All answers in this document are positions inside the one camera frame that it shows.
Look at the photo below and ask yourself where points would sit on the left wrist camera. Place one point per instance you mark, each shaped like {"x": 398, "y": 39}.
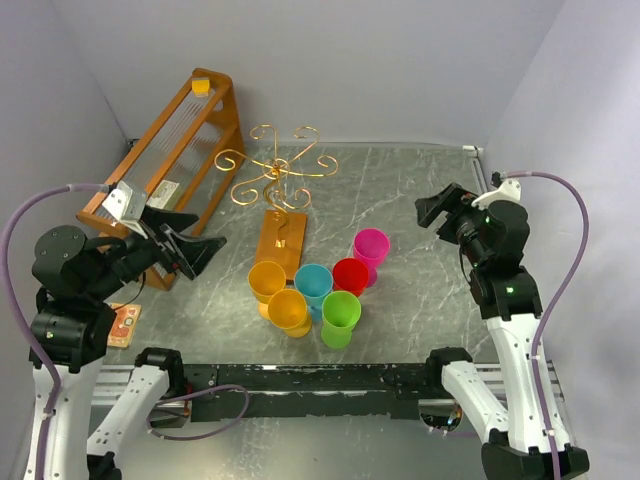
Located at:
{"x": 126, "y": 202}

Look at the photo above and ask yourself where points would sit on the orange wine glass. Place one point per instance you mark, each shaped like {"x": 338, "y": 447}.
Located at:
{"x": 288, "y": 310}
{"x": 265, "y": 279}

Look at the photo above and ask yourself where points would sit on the small card box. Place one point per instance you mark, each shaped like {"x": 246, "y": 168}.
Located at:
{"x": 165, "y": 196}

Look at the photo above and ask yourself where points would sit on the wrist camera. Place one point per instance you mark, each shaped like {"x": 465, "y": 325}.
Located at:
{"x": 505, "y": 189}
{"x": 126, "y": 202}

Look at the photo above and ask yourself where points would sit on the wooden rack shelf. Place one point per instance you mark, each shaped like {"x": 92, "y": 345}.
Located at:
{"x": 180, "y": 146}

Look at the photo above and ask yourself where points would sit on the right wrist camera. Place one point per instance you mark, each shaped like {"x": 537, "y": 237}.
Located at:
{"x": 505, "y": 189}

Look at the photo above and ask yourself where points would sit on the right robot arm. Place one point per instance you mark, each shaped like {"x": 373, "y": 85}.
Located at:
{"x": 523, "y": 437}

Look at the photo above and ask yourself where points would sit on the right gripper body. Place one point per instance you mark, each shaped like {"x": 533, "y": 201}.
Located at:
{"x": 462, "y": 222}

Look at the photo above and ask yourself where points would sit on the green wine glass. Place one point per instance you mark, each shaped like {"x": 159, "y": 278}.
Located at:
{"x": 341, "y": 311}

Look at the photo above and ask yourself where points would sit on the pink wine glass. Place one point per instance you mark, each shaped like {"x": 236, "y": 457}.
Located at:
{"x": 371, "y": 246}

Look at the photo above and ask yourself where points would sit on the orange picture card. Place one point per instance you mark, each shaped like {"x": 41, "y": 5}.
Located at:
{"x": 123, "y": 328}

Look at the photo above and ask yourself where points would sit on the red wine glass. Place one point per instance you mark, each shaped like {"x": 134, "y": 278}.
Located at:
{"x": 350, "y": 274}

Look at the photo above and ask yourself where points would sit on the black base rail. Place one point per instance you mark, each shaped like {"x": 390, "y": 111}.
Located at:
{"x": 403, "y": 391}

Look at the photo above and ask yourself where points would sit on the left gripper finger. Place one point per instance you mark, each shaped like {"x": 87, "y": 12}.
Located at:
{"x": 190, "y": 255}
{"x": 154, "y": 219}

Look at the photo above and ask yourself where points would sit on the yellow block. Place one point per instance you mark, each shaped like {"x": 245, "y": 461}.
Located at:
{"x": 201, "y": 87}

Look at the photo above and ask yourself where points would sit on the blue wine glass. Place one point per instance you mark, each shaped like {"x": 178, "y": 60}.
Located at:
{"x": 314, "y": 282}

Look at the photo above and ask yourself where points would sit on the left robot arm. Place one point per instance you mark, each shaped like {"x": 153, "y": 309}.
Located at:
{"x": 69, "y": 334}

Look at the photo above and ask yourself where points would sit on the orange wine glass front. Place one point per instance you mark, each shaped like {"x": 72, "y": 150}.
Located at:
{"x": 288, "y": 310}

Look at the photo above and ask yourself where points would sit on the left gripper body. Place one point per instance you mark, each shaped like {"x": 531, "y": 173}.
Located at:
{"x": 138, "y": 252}

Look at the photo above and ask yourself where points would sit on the gold wire glass rack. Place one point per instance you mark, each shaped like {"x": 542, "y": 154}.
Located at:
{"x": 284, "y": 225}

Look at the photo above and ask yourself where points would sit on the orange wine glass rear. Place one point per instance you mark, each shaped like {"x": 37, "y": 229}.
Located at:
{"x": 265, "y": 279}

